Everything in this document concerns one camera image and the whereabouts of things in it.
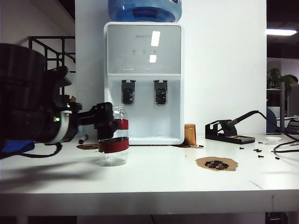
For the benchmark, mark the grey computer monitor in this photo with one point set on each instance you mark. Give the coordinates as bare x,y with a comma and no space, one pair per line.
294,100

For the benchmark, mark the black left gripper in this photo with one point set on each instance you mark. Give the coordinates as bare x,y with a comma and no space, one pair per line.
85,117

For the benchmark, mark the black soldering iron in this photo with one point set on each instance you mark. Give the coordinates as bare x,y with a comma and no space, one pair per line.
243,117

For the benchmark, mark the brown wooden cylinder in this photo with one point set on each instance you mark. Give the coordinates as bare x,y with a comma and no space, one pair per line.
190,135

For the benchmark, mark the blue cloth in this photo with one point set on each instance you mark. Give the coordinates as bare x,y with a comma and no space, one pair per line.
21,147

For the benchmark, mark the black stair railing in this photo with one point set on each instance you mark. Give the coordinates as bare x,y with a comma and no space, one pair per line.
63,46

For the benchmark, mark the blue water jug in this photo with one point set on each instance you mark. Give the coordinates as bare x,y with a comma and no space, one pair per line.
144,11

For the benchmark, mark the black dispenser tap lever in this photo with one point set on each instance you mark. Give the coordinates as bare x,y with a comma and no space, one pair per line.
128,93
160,93

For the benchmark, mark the blue office chair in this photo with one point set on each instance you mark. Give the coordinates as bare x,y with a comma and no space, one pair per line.
271,123

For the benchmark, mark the black soldering iron stand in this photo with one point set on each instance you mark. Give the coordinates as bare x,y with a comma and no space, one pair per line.
224,137

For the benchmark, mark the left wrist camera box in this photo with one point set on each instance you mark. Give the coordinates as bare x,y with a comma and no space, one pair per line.
63,74

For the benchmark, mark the clear bottle with red belts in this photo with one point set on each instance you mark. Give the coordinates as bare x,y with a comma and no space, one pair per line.
116,154

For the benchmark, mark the ceiling light panel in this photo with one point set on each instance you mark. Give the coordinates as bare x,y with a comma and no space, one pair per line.
280,32

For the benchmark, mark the black marker pen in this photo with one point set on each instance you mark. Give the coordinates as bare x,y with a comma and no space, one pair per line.
83,139

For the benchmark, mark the grey metal pole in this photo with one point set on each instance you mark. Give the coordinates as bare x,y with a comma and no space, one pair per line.
282,105

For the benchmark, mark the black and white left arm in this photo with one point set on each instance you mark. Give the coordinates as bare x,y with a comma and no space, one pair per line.
21,93

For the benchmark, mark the brown cardboard box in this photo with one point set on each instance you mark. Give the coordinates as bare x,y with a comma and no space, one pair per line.
73,99

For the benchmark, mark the green potted plant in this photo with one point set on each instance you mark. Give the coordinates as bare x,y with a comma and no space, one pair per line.
275,75

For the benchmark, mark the white water dispenser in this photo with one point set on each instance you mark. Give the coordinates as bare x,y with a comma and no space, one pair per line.
144,46

